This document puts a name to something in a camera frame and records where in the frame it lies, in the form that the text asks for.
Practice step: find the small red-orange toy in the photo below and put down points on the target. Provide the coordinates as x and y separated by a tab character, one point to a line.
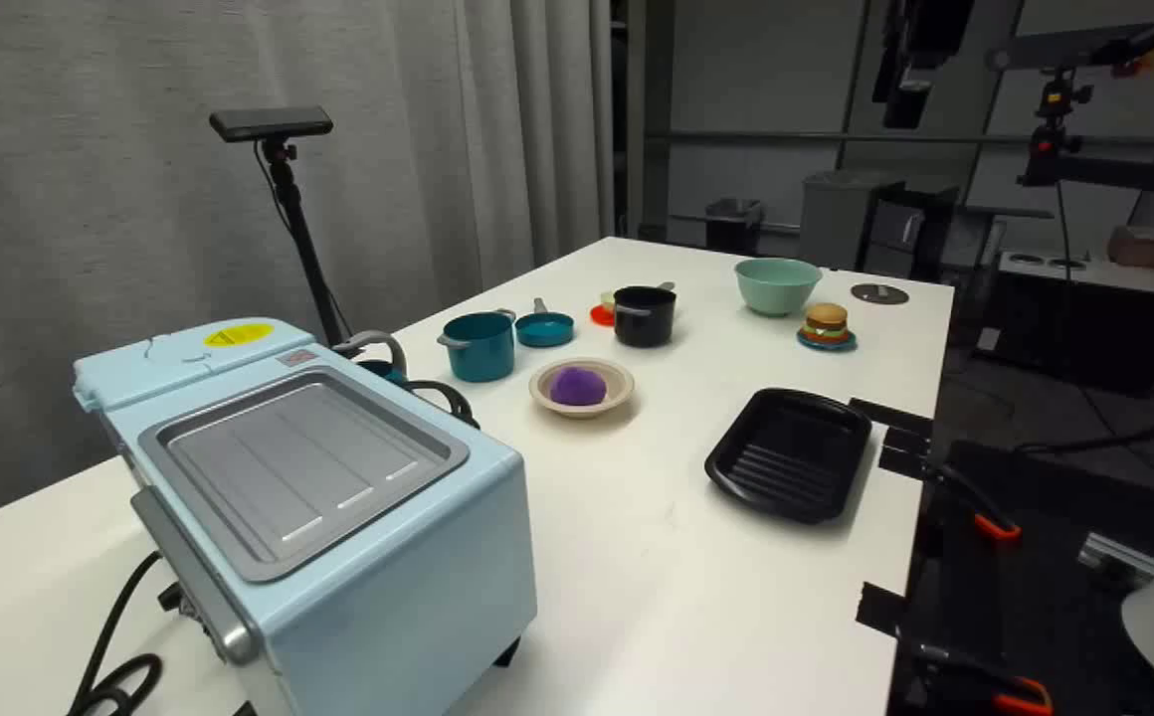
602	315

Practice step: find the black camera tripod pole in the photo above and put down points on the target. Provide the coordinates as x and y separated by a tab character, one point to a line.
298	226

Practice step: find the small blue cup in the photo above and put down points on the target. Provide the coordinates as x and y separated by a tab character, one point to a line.
548	329

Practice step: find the black camera stand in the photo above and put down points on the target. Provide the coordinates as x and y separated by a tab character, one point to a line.
1052	126

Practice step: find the pinkish brown object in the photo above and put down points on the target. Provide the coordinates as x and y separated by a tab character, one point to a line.
1143	247

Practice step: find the black waste bin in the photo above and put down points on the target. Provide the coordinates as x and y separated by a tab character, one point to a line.
735	226

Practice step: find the toy burger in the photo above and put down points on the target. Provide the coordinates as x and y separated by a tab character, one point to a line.
826	320

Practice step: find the black bar camera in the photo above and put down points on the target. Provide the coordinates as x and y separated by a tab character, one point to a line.
273	126

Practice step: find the black toy pot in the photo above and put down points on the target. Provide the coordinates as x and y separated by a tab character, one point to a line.
645	320

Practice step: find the grey curtain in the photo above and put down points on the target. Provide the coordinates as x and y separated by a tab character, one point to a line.
102	242

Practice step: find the teal round coaster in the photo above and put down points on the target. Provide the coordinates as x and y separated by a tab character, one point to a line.
826	345

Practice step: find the mint green bowl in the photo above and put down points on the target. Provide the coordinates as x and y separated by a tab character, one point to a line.
776	288

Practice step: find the black grill pan tray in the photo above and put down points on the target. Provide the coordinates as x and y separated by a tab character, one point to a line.
788	461

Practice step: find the grey cabinet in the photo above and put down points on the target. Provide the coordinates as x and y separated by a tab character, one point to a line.
840	222

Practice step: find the light blue toaster oven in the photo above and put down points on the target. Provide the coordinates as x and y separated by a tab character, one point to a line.
403	584

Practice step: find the teal toy pot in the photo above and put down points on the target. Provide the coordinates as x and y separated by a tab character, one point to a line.
477	353

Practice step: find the beige round plate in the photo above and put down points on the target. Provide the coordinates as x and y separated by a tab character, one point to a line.
615	390

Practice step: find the black low shelf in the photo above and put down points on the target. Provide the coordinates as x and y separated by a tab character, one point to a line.
1078	324

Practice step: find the purple round object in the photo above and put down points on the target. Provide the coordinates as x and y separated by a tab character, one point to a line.
576	389

